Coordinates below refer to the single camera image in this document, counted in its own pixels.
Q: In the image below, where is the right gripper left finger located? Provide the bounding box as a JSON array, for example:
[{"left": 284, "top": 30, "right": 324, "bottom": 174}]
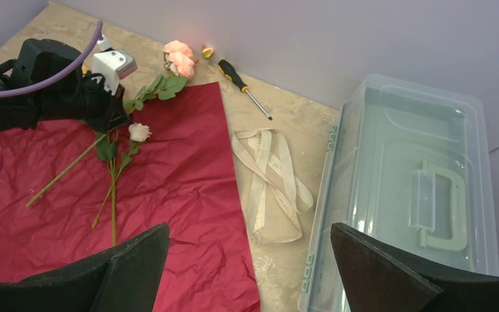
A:
[{"left": 0, "top": 223, "right": 170, "bottom": 311}]

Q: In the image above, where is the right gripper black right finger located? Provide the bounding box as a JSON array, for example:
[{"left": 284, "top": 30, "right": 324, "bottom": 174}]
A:
[{"left": 331, "top": 223, "right": 499, "bottom": 311}]

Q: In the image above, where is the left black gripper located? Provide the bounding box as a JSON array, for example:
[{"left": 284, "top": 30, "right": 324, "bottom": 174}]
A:
[{"left": 38, "top": 78, "right": 130, "bottom": 133}]

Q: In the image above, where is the small white rose stem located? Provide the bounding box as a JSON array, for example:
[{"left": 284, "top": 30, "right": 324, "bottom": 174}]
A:
[{"left": 91, "top": 123, "right": 152, "bottom": 246}]

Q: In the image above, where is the peach rose stem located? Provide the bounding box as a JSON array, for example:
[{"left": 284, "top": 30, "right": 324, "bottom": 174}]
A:
[{"left": 26, "top": 40, "right": 198, "bottom": 207}]

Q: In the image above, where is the flower bouquet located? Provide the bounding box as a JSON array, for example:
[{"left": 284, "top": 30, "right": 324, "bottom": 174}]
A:
[{"left": 0, "top": 83, "right": 261, "bottom": 311}]

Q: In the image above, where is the cream ribbon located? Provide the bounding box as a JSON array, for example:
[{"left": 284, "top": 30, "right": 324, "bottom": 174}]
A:
[{"left": 231, "top": 128, "right": 314, "bottom": 244}]

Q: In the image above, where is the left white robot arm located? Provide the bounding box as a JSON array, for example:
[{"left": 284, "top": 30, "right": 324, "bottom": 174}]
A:
[{"left": 0, "top": 38, "right": 131, "bottom": 133}]

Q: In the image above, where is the clear plastic storage box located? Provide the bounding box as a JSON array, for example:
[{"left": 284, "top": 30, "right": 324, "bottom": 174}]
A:
[{"left": 298, "top": 74, "right": 499, "bottom": 311}]

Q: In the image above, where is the yellow black screwdriver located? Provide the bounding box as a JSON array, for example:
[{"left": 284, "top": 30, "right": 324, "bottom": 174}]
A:
[{"left": 218, "top": 58, "right": 273, "bottom": 121}]

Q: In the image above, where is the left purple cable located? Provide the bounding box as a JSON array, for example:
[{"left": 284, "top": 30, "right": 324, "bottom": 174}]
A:
[{"left": 0, "top": 19, "right": 105, "bottom": 101}]

